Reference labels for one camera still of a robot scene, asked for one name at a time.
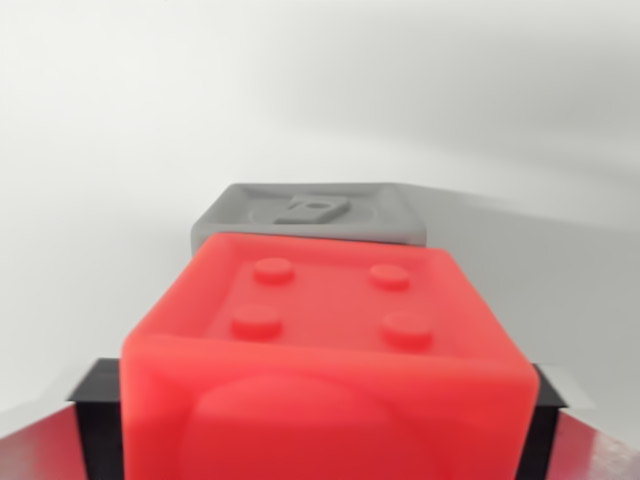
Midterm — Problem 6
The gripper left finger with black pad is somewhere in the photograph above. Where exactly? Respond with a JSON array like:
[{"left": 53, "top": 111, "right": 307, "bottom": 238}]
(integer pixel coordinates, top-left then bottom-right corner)
[{"left": 0, "top": 358, "right": 124, "bottom": 480}]

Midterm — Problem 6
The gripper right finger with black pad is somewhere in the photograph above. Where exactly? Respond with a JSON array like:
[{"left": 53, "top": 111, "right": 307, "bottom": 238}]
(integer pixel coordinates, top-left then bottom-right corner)
[{"left": 519, "top": 362, "right": 640, "bottom": 480}]

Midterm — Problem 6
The red studded cube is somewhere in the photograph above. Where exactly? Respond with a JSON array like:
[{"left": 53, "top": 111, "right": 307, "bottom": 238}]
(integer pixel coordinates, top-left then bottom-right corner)
[{"left": 119, "top": 231, "right": 542, "bottom": 480}]

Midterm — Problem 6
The grey embossed cube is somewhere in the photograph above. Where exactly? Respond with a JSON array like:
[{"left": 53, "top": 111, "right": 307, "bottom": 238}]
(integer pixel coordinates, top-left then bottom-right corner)
[{"left": 190, "top": 181, "right": 429, "bottom": 250}]

